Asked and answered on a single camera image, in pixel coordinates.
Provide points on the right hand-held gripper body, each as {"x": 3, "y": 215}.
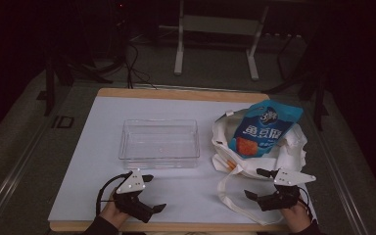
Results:
{"x": 280, "y": 199}

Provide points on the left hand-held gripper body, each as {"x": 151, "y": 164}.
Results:
{"x": 133, "y": 204}

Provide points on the white cloth tote bag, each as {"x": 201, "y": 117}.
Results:
{"x": 293, "y": 153}

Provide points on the clear plastic container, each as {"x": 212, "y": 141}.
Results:
{"x": 159, "y": 143}

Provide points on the blue snack packet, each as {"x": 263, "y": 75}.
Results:
{"x": 264, "y": 130}

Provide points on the person's right hand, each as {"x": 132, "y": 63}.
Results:
{"x": 297, "y": 217}

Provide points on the person's left hand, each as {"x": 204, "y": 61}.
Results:
{"x": 111, "y": 213}

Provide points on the white table mat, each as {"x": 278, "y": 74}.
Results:
{"x": 111, "y": 147}

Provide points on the black metal stand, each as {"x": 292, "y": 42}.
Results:
{"x": 310, "y": 81}

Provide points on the black tripod stand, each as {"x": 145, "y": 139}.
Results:
{"x": 78, "y": 70}

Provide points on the white metal stand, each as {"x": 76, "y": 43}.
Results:
{"x": 222, "y": 24}

